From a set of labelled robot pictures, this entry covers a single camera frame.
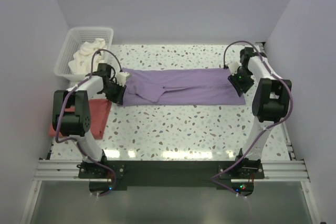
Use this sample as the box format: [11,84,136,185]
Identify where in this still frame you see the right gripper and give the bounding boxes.
[228,68,254,97]

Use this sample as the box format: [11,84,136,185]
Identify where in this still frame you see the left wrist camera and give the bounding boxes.
[116,71,131,87]

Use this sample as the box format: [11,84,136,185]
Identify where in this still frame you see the purple t shirt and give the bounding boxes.
[123,68,246,106]

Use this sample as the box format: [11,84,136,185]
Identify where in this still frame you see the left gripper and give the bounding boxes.
[101,80,127,105]

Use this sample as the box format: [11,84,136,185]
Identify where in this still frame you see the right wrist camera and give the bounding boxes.
[227,61,240,76]

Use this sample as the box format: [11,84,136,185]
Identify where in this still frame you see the white plastic laundry basket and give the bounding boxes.
[54,27,114,82]

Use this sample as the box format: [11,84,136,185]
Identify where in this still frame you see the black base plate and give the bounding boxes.
[77,160,265,196]

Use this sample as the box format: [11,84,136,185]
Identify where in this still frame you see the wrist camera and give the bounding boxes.
[227,61,240,76]
[116,71,131,87]

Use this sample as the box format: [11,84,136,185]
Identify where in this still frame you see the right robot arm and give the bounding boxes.
[228,47,292,178]

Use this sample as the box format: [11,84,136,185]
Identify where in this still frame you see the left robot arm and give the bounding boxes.
[52,63,130,178]

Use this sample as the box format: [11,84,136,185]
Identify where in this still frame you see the white crumpled t shirt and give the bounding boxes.
[68,38,107,75]

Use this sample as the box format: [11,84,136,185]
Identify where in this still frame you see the aluminium side rail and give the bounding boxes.
[258,40,297,161]

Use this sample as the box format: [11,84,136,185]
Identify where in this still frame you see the folded red t shirt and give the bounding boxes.
[48,98,112,141]

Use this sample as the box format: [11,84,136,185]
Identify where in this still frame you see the aluminium front rail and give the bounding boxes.
[34,160,310,182]

